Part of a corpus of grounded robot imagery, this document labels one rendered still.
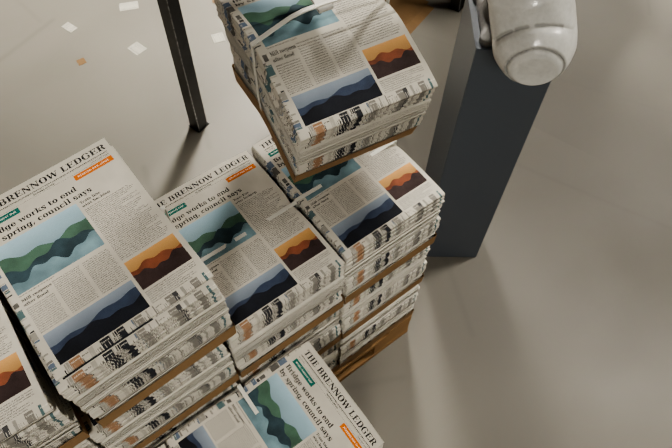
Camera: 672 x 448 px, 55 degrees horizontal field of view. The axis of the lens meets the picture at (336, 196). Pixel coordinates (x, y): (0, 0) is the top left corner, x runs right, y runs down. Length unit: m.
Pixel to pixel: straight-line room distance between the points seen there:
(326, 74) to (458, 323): 1.26
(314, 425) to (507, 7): 0.93
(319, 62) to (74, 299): 0.58
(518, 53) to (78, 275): 0.86
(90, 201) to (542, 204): 1.76
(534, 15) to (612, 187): 1.52
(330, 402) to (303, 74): 0.72
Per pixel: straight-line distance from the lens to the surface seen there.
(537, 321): 2.32
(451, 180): 1.93
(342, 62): 1.22
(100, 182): 1.24
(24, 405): 1.10
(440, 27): 3.08
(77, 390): 1.12
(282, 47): 1.22
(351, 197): 1.44
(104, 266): 1.15
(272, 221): 1.42
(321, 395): 1.50
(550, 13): 1.27
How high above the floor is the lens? 2.04
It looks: 57 degrees down
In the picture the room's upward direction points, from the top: 2 degrees clockwise
